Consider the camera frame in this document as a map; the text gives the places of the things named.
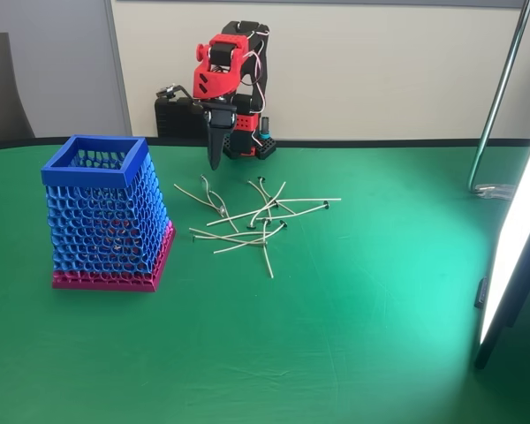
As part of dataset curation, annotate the small camera on black bracket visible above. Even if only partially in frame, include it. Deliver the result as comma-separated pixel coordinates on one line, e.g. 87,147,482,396
155,82,194,106

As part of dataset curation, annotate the black perforated base block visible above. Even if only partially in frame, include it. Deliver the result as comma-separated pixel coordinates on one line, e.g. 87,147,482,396
254,134,278,161

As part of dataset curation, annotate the black plastic case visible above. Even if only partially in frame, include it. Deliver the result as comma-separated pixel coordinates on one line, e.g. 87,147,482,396
153,95,209,141

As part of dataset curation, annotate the green cloth with black rim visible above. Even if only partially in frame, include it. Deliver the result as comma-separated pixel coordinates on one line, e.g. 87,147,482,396
0,136,530,424

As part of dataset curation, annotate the bright LED light panel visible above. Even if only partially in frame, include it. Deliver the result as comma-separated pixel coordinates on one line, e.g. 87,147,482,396
473,113,530,371

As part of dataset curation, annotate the long white red servo cable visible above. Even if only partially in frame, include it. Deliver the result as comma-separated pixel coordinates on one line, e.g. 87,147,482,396
241,49,268,112

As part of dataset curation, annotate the candle wick with metal disc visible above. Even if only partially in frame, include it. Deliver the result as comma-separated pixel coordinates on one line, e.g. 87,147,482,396
212,219,289,255
208,189,240,234
246,180,288,231
192,227,275,243
206,201,280,228
274,197,343,205
254,201,331,222
261,219,276,280
256,176,297,216
188,226,270,246
246,178,273,224
173,183,227,216
199,175,225,216

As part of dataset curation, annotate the blue and pink lattice box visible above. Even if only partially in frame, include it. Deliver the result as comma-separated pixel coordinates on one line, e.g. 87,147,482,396
41,134,177,293

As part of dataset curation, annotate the metal stand pole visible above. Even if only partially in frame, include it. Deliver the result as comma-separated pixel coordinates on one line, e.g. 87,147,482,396
466,0,530,193

